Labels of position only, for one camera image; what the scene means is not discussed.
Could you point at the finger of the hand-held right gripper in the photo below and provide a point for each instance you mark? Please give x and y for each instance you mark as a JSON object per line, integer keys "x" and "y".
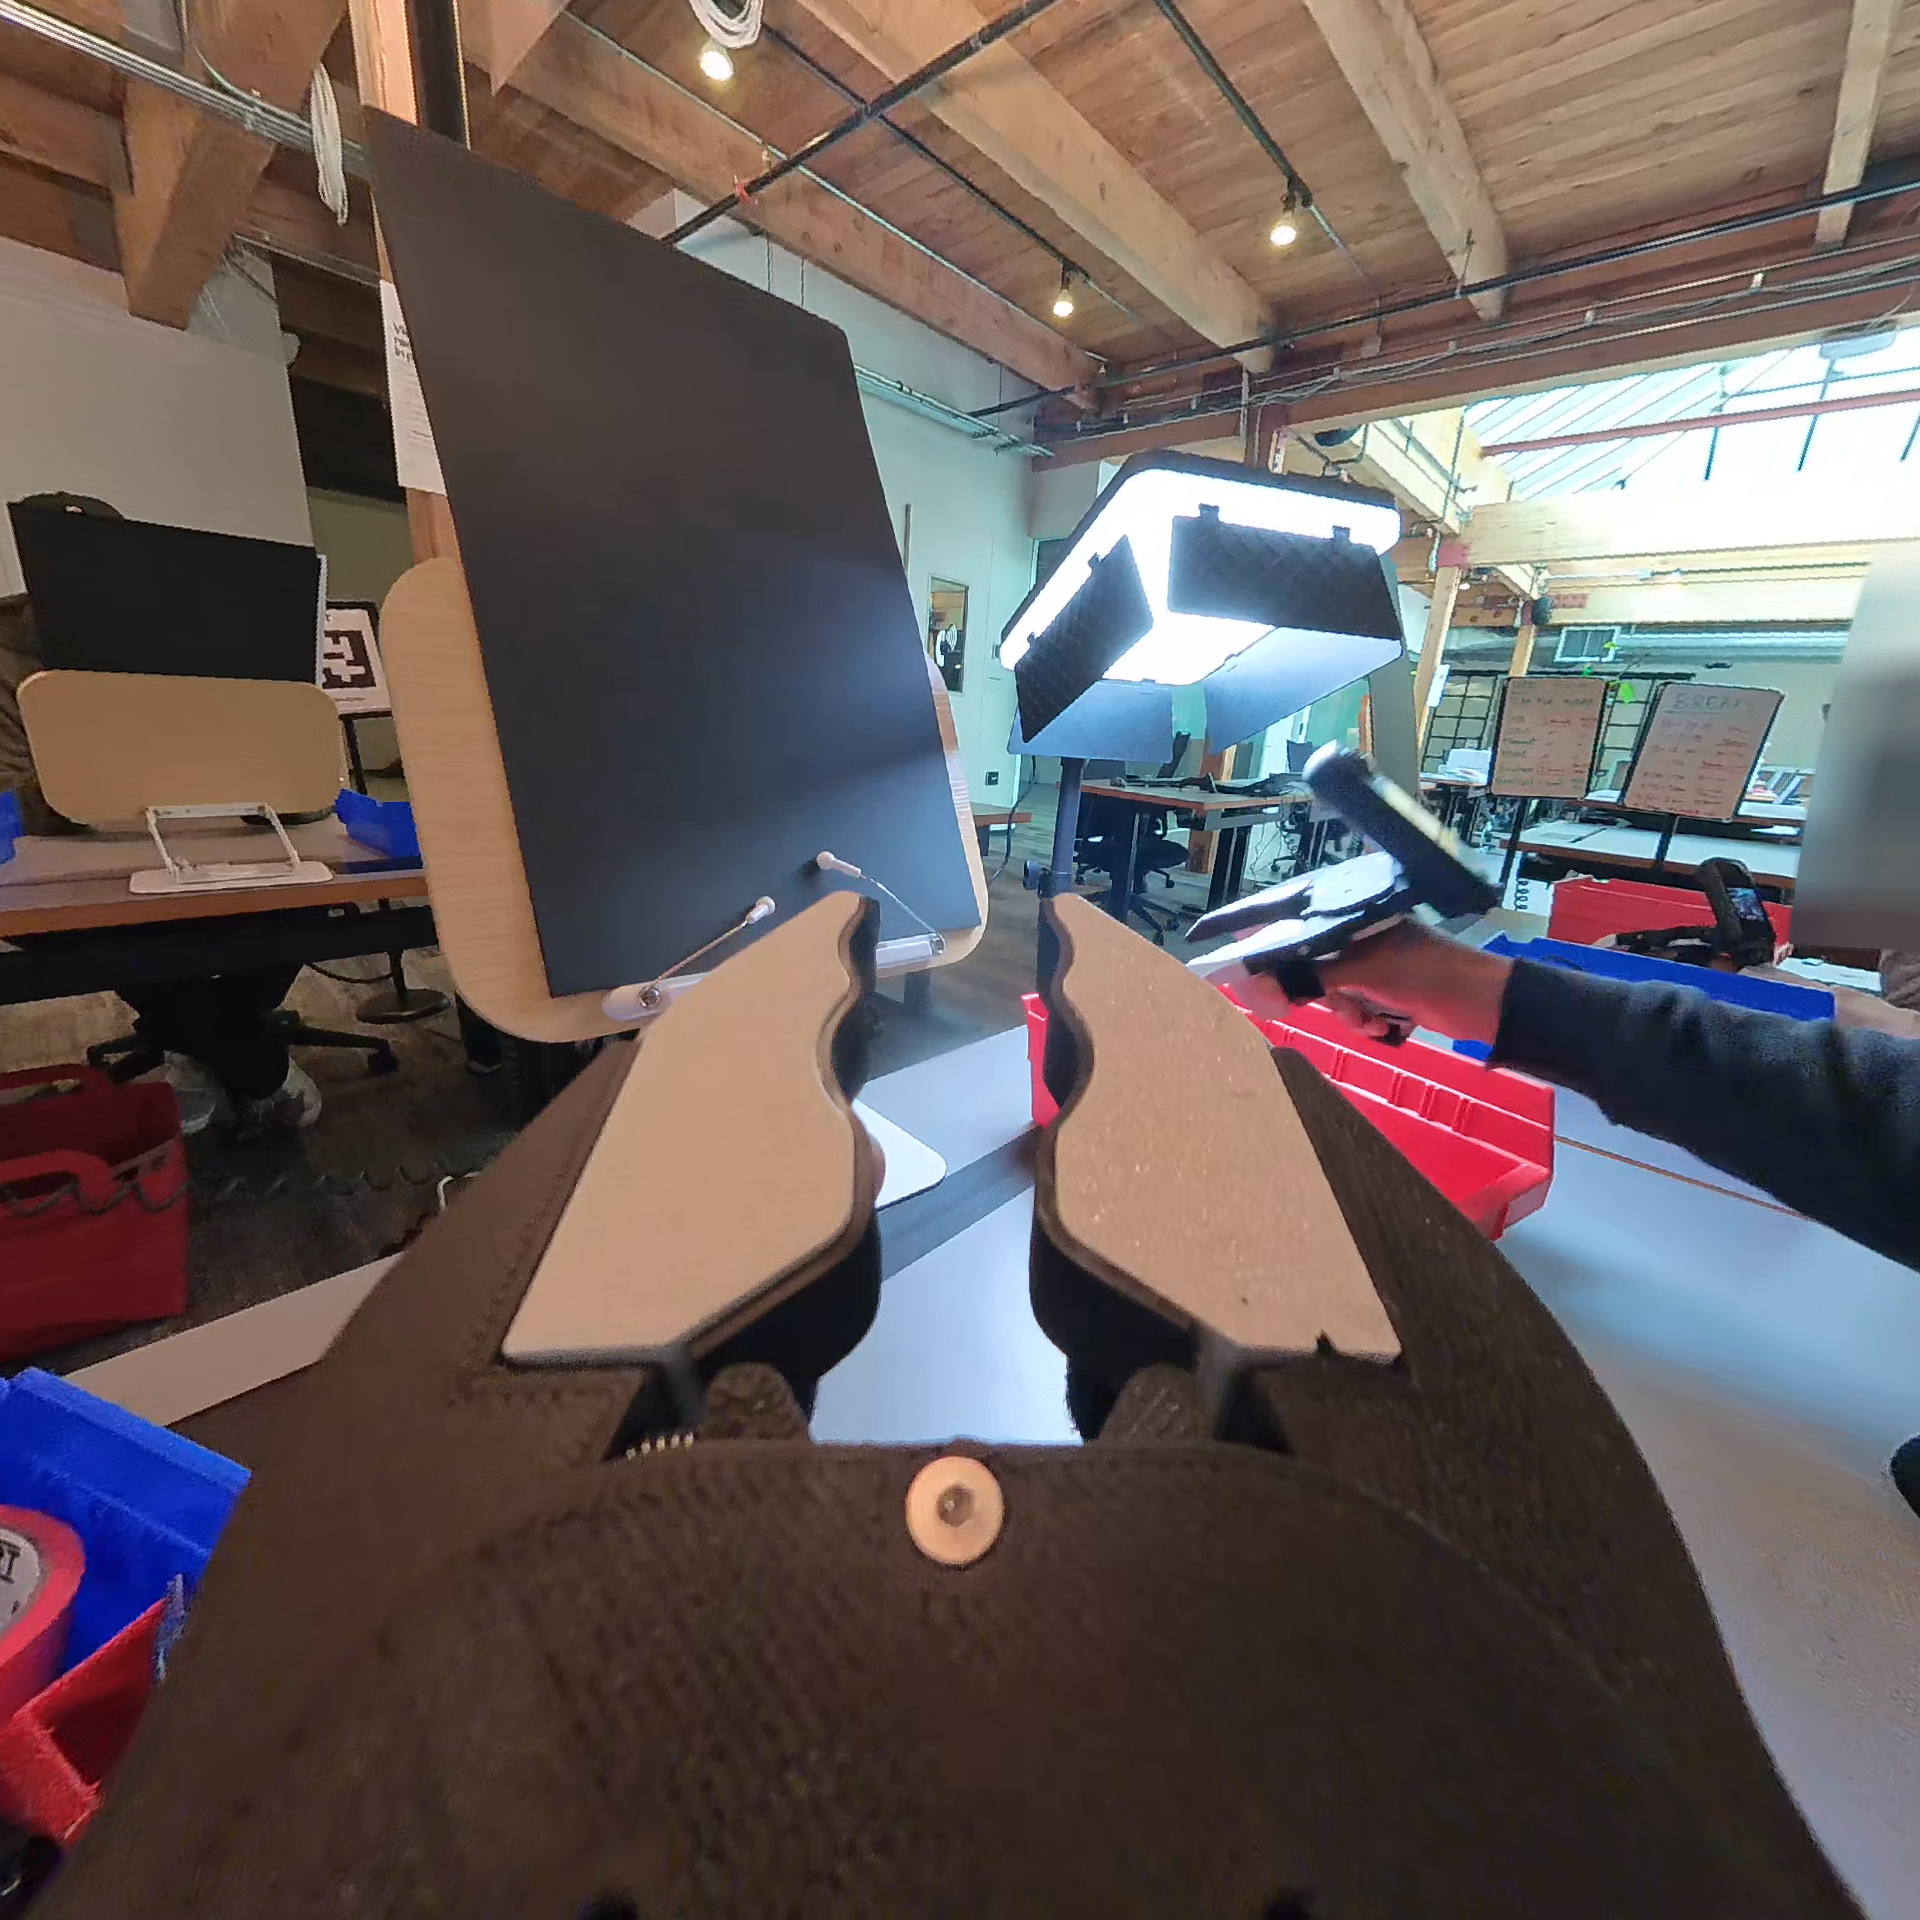
{"x": 1253, "y": 953}

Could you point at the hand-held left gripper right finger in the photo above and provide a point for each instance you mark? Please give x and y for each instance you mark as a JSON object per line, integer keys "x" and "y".
{"x": 1201, "y": 1154}

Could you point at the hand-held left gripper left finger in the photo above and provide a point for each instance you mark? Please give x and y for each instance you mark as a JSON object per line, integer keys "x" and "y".
{"x": 706, "y": 1141}

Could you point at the red plastic bin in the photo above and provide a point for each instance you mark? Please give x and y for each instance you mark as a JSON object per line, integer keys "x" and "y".
{"x": 1412, "y": 1096}

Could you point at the blue plastic bin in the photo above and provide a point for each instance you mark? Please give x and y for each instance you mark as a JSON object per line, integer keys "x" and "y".
{"x": 119, "y": 1470}
{"x": 1652, "y": 973}

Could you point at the red tape roll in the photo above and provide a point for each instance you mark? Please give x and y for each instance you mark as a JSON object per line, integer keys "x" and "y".
{"x": 38, "y": 1622}

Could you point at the person's right forearm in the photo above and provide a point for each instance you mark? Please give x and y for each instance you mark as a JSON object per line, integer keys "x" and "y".
{"x": 1725, "y": 1096}

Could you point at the black office chair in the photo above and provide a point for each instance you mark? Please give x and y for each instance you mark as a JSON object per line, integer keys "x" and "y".
{"x": 1154, "y": 879}

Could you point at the wooden office desk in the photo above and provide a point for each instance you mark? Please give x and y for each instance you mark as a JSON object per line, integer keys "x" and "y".
{"x": 60, "y": 901}
{"x": 1201, "y": 798}

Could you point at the whiteboard easel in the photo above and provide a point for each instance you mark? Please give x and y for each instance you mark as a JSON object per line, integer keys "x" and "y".
{"x": 1548, "y": 735}
{"x": 1705, "y": 751}

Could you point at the light stand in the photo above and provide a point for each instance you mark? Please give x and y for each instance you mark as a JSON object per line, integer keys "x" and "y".
{"x": 1062, "y": 826}

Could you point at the red plastic crate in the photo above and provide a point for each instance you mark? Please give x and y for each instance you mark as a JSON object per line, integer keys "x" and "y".
{"x": 1622, "y": 907}

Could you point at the studio light panel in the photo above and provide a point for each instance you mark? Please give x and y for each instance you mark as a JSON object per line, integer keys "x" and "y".
{"x": 1201, "y": 599}

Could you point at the small blue bin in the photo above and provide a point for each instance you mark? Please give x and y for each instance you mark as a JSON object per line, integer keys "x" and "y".
{"x": 379, "y": 826}

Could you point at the fiducial marker sign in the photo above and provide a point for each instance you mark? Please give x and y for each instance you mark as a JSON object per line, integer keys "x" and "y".
{"x": 355, "y": 662}

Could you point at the ceiling spot lamp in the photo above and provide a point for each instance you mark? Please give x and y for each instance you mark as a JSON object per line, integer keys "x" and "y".
{"x": 716, "y": 62}
{"x": 1062, "y": 295}
{"x": 1285, "y": 229}

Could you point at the red tool bag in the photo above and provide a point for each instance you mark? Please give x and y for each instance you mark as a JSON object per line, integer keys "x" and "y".
{"x": 90, "y": 1214}

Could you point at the wooden book stand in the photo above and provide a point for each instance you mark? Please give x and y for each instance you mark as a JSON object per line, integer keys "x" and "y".
{"x": 182, "y": 744}

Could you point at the white paper notice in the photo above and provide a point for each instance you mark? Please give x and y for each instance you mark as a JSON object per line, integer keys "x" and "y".
{"x": 418, "y": 390}

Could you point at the pink red plastic piece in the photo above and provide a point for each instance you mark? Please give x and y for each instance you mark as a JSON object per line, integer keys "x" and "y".
{"x": 90, "y": 1710}

